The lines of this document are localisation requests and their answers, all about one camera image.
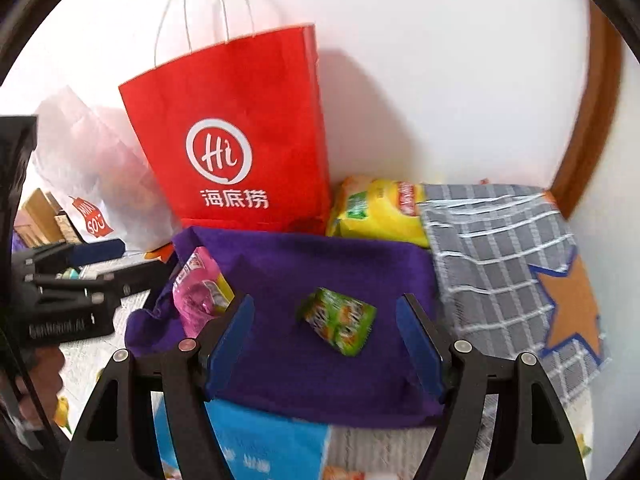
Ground blue box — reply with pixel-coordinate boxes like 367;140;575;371
152;395;333;480

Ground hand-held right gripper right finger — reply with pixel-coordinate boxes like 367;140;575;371
395;294;588;480

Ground green snack packet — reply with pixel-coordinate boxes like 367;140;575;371
298;287;377;357

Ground red paper bag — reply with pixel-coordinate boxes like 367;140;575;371
118;0;331;236

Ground pink snack packet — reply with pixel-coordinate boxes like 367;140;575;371
172;247;236;339

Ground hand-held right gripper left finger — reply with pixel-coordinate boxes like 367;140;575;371
60;294;256;480

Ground purple cloth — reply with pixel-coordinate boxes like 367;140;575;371
124;226;446;430

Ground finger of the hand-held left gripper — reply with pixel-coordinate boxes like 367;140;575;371
30;270;132;306
12;239;126;273

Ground brown wooden door frame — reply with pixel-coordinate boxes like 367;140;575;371
550;0;623;221

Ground yellow chip bag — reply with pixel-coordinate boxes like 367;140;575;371
326;175;432;250

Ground white printed sheet yellow birds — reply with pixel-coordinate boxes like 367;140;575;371
50;250;173;433

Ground brown cardboard box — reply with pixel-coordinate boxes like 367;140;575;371
15;187;83;248

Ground grey ribbed cloth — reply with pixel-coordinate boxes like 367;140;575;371
327;422;446;480

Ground person's left hand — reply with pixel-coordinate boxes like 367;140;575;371
15;347;66;431

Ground white plastic bag red label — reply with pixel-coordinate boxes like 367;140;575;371
32;87;183;253

